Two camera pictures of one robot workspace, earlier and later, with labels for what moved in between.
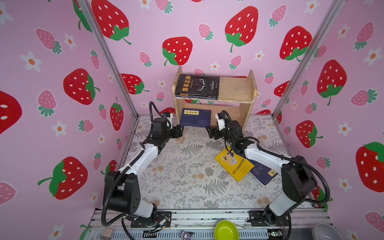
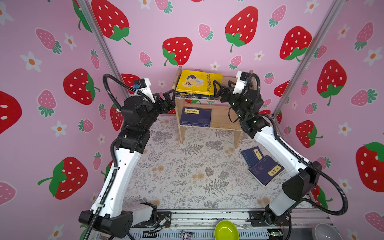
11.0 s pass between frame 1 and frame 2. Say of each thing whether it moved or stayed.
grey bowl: stayed
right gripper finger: moved
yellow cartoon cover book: moved
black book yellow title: moved
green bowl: stayed
